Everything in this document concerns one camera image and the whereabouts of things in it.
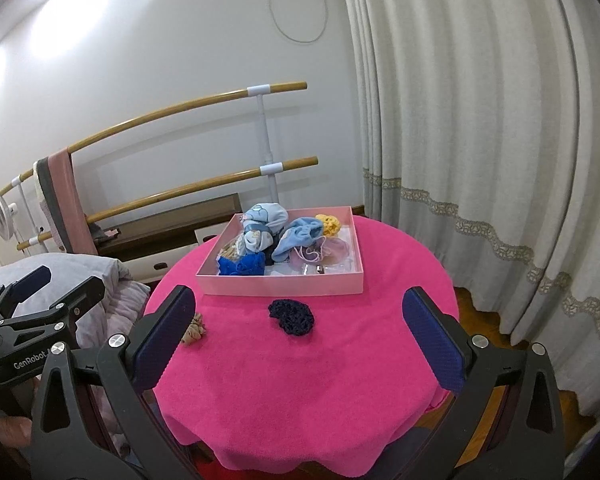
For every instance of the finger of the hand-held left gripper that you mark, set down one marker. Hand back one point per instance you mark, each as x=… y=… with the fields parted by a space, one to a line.
x=80 y=297
x=30 y=282

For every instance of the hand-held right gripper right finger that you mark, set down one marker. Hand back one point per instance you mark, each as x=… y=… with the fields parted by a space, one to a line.
x=432 y=340

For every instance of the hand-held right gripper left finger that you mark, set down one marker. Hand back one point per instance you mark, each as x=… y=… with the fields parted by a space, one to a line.
x=165 y=340

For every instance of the beige scrunchie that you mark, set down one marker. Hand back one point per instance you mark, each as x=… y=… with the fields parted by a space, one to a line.
x=195 y=332

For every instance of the blue knitted cloth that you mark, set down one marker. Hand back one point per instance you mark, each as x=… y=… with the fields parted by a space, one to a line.
x=242 y=264

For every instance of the bag of cotton swabs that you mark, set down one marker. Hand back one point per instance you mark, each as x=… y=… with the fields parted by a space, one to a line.
x=232 y=250

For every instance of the pink cardboard box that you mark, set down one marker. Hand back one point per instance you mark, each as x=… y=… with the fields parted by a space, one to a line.
x=280 y=286

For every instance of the navy knitted hair net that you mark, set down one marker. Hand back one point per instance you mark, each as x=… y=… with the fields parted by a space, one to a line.
x=292 y=316

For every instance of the cartoon printed cloth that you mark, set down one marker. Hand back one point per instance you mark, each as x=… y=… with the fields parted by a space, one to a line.
x=262 y=217

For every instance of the light blue cloth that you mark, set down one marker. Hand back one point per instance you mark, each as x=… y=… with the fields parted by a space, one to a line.
x=300 y=235

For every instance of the person's left hand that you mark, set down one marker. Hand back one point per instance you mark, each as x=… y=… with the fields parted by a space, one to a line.
x=5 y=430

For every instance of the white fan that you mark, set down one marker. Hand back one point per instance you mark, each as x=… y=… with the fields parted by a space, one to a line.
x=2 y=220

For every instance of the grey stretch band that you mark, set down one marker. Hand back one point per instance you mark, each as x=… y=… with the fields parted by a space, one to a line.
x=47 y=195

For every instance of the pink and grey towel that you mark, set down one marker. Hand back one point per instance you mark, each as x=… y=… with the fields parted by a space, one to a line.
x=67 y=195

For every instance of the pink fleece tablecloth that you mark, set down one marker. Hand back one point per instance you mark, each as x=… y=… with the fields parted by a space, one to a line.
x=330 y=385

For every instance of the low dark wooden cabinet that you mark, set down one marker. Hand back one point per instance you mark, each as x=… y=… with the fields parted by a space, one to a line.
x=180 y=220

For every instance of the pink organza pouch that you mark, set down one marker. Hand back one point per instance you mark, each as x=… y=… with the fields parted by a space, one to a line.
x=330 y=252

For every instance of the yellow knitted scrunchie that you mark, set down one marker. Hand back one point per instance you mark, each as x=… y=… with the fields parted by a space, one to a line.
x=330 y=224

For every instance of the cream curtain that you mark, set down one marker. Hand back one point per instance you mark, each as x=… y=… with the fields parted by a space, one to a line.
x=480 y=110

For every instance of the white barre post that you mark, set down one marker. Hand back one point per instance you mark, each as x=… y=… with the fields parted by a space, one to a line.
x=266 y=130
x=27 y=210

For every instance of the short wooden barre rail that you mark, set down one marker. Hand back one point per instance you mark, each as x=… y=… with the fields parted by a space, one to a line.
x=205 y=186

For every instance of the long wooden barre rail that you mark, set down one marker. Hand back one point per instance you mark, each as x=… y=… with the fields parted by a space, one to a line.
x=180 y=107

